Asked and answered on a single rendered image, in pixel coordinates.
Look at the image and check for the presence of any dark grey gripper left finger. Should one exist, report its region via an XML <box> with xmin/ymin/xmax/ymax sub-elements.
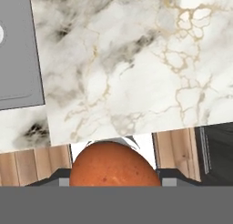
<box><xmin>25</xmin><ymin>168</ymin><xmax>72</xmax><ymax>188</ymax></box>

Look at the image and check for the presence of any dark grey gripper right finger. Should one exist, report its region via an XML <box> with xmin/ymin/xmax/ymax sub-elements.
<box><xmin>156</xmin><ymin>168</ymin><xmax>204</xmax><ymax>188</ymax></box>

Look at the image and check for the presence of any brown egg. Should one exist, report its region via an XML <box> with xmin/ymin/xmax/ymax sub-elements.
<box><xmin>68</xmin><ymin>141</ymin><xmax>162</xmax><ymax>188</ymax></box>

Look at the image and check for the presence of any grey steel sink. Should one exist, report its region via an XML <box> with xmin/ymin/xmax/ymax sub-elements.
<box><xmin>0</xmin><ymin>0</ymin><xmax>46</xmax><ymax>111</ymax></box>

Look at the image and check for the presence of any light wood cupboard door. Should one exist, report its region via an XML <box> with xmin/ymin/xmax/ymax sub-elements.
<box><xmin>0</xmin><ymin>144</ymin><xmax>73</xmax><ymax>188</ymax></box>
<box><xmin>152</xmin><ymin>127</ymin><xmax>202</xmax><ymax>183</ymax></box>

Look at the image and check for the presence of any black dishwasher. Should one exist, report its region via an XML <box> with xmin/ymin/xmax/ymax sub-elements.
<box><xmin>194</xmin><ymin>122</ymin><xmax>233</xmax><ymax>188</ymax></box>

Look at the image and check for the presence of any silver dishwasher handle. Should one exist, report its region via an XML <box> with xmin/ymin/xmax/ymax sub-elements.
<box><xmin>198</xmin><ymin>127</ymin><xmax>212</xmax><ymax>175</ymax></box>

